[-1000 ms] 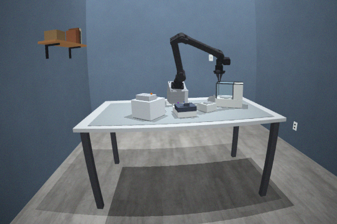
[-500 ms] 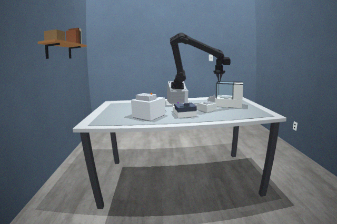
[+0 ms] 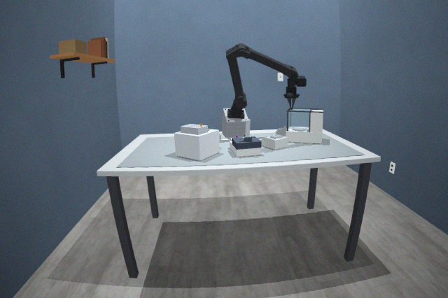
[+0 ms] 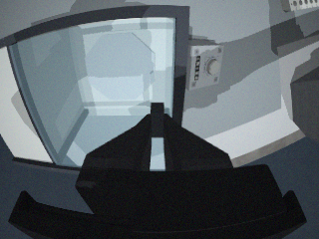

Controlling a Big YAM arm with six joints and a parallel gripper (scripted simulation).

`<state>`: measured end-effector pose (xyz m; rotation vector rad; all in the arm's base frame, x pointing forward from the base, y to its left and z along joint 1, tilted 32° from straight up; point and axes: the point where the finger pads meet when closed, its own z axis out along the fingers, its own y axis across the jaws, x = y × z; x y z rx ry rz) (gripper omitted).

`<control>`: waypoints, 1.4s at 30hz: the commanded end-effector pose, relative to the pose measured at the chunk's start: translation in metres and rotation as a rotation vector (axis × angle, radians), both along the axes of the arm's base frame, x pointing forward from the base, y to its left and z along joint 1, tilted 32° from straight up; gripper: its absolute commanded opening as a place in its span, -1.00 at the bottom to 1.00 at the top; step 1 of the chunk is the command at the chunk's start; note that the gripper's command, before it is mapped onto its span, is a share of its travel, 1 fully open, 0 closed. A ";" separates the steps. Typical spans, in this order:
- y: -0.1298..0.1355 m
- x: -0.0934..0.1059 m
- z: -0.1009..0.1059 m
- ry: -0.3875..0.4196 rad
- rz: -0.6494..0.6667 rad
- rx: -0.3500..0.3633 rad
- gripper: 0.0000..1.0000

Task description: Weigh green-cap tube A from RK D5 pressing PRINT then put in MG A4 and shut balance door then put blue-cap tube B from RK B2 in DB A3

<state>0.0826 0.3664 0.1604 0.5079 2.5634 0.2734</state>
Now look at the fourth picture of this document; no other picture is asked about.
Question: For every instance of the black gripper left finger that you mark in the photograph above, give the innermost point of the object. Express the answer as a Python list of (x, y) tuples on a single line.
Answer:
[(130, 150)]

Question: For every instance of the grey bench mat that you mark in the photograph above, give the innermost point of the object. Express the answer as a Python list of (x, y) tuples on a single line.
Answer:
[(249, 84)]

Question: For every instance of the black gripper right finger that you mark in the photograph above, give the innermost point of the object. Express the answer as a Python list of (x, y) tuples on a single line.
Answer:
[(189, 151)]

